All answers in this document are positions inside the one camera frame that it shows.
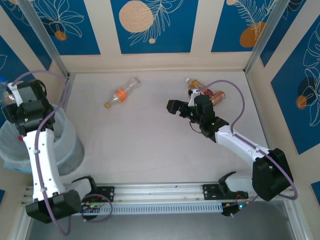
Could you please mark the bottle with brown label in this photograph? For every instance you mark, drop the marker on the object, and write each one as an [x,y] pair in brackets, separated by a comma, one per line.
[218,97]

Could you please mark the amber tea bottle red label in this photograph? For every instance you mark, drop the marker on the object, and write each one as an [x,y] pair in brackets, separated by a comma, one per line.
[192,83]

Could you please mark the clear bottle orange label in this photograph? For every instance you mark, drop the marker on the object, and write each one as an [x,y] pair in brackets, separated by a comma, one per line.
[120,94]

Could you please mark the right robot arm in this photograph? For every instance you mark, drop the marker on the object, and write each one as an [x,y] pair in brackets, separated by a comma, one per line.
[240,142]

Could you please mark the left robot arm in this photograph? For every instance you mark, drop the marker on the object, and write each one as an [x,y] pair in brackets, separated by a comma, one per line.
[42,162]

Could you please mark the bin with white bag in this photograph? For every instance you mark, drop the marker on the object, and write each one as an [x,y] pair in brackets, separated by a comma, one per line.
[65,150]

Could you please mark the right controller board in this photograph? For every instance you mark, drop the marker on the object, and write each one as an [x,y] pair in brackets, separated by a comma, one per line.
[237,207]

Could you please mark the controller board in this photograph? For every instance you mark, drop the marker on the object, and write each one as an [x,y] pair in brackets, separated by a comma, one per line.
[91,207]
[237,207]

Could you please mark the left controller board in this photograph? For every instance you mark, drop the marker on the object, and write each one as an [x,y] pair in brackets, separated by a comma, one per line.
[91,207]

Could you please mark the steel panel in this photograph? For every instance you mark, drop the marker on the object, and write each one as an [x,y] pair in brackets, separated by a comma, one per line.
[160,228]

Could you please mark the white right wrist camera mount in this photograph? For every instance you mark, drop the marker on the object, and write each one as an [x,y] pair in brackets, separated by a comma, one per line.
[192,98]

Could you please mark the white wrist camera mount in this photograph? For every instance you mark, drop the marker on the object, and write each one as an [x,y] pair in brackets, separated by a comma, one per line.
[192,98]
[15,93]

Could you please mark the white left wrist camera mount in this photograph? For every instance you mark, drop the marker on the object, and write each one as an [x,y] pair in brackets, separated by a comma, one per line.
[15,93]

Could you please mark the aluminium side rail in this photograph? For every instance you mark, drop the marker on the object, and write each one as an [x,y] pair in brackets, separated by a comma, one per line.
[68,92]
[250,80]

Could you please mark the aluminium frame post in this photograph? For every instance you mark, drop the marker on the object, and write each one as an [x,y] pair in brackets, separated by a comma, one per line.
[265,37]
[45,40]

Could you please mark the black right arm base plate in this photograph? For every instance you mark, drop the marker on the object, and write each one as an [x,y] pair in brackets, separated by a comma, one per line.
[210,191]

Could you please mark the aluminium mounting rail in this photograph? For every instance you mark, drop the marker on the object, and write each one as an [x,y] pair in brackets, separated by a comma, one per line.
[155,191]

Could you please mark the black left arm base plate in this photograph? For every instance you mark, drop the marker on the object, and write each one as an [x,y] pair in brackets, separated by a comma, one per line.
[107,193]

